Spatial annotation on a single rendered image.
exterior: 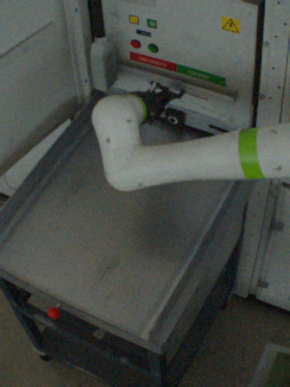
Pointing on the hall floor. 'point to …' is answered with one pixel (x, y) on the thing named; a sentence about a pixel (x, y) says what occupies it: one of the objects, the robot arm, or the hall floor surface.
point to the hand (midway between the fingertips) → (168, 96)
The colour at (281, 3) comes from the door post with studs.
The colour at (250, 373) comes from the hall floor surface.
